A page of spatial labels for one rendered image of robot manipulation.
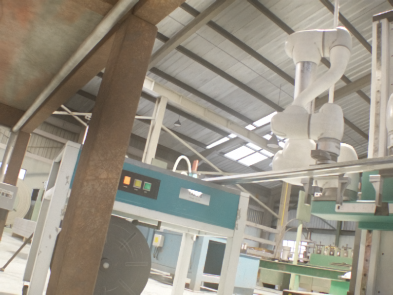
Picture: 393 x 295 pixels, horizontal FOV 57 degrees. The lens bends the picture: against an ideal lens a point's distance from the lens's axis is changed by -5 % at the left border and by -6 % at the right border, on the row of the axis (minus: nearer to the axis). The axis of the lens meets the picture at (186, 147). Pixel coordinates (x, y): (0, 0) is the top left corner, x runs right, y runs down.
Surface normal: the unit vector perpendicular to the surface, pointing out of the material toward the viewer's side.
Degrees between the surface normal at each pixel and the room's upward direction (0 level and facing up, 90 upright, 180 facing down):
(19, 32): 180
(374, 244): 90
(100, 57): 180
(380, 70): 90
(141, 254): 90
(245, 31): 164
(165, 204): 90
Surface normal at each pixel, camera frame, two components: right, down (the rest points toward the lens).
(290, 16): -0.01, 0.88
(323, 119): -0.50, -0.38
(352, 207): -0.74, -0.32
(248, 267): 0.63, -0.09
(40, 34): -0.19, 0.95
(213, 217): 0.43, -0.16
